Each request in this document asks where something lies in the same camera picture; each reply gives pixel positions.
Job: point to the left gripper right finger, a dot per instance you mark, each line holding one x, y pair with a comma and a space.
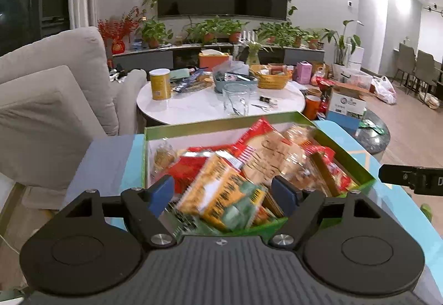
348, 244

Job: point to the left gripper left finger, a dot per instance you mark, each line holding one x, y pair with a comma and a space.
97, 242

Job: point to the red checkered snack package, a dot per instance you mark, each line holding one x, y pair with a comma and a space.
186, 168

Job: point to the large red strawberry snack bag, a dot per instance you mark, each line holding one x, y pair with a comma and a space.
265, 153

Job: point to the brown QR code snack packet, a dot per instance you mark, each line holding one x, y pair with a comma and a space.
164, 156

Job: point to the round dark side table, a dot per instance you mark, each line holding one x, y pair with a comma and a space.
373, 135

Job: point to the white plastic bag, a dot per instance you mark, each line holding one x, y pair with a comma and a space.
384, 90

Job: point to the white blue cardboard box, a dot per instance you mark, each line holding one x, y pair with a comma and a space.
346, 108

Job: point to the green cardboard box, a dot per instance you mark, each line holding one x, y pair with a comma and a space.
223, 133

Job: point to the yellow green snack packet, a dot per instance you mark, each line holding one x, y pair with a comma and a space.
222, 197

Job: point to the orange mug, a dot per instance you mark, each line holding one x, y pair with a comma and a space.
311, 107

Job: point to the grey sofa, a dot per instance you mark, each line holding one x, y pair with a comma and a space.
56, 99

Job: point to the pink box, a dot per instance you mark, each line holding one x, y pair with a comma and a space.
303, 72

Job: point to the round white coffee table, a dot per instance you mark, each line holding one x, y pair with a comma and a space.
207, 105

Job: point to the yellow cylindrical can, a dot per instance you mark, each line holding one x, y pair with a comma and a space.
160, 84

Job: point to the yellow woven basket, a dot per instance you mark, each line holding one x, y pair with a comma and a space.
271, 76

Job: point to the clear glass cup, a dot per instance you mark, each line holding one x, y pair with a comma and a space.
236, 100

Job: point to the black tv cabinet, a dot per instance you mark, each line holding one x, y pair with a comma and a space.
186, 56

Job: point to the grey blue tray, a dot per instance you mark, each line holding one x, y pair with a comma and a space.
223, 78

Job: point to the orange storage box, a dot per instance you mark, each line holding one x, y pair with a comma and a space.
209, 58

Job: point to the red flower arrangement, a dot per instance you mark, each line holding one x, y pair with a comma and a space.
114, 30

